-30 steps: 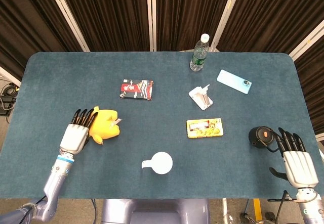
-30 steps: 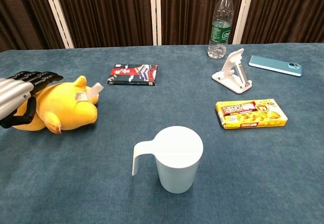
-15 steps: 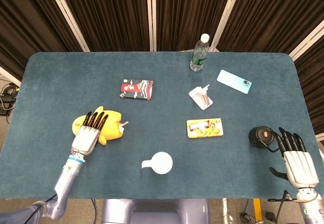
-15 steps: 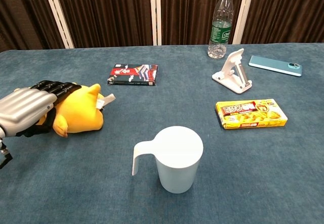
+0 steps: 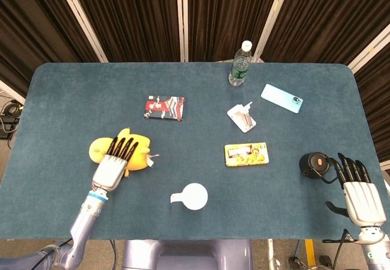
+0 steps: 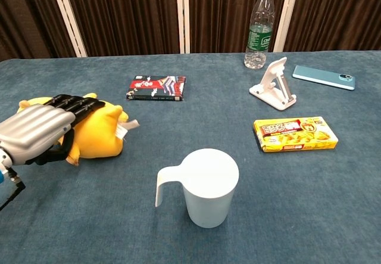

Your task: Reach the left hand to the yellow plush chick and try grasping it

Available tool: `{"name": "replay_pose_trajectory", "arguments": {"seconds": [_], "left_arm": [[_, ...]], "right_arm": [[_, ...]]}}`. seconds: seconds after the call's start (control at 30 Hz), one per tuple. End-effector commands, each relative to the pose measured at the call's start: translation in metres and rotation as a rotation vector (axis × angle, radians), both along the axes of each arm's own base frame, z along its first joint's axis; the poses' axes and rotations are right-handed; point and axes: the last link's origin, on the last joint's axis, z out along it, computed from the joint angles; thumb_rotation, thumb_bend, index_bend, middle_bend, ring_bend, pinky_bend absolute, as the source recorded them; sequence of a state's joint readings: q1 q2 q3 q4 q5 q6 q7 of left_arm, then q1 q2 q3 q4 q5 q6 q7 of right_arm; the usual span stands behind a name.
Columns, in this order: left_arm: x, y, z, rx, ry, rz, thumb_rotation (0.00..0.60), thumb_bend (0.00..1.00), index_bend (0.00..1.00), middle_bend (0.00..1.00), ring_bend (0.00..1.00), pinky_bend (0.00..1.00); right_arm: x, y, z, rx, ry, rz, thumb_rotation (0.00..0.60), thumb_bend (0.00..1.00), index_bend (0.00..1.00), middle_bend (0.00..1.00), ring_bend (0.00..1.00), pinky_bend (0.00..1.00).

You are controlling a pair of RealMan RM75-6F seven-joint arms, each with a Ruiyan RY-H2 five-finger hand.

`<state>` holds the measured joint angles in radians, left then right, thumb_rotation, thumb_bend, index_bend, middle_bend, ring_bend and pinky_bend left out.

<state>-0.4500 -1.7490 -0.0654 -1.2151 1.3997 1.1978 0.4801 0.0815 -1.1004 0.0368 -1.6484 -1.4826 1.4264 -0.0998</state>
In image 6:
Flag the brown pleated curtain panel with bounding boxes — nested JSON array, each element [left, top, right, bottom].
[[189, 0, 290, 54], [0, 0, 77, 62], [283, 0, 381, 52], [62, 0, 181, 57]]

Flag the yellow plush duck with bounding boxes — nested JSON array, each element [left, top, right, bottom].
[[17, 92, 140, 167]]

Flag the light blue smartphone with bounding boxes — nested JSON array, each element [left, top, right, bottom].
[[292, 64, 357, 92]]

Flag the yellow snack box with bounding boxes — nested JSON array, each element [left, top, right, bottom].
[[253, 116, 339, 153]]

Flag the clear plastic water bottle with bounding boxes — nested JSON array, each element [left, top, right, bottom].
[[243, 0, 276, 70]]

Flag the blue table cloth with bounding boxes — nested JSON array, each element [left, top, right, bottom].
[[0, 49, 381, 264]]

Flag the white cup with handle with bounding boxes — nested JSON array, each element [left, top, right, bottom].
[[155, 148, 240, 228]]

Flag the white partition frame post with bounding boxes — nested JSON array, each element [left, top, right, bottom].
[[48, 0, 89, 58], [272, 0, 302, 53], [176, 0, 191, 54]]

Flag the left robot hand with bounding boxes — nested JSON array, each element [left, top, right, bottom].
[[0, 94, 107, 167]]

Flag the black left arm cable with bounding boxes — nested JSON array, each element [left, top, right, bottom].
[[0, 167, 27, 212]]

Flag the white folding phone stand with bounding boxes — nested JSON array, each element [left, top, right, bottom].
[[249, 56, 298, 111]]

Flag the black red snack packet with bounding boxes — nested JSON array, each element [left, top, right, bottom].
[[126, 74, 187, 101]]

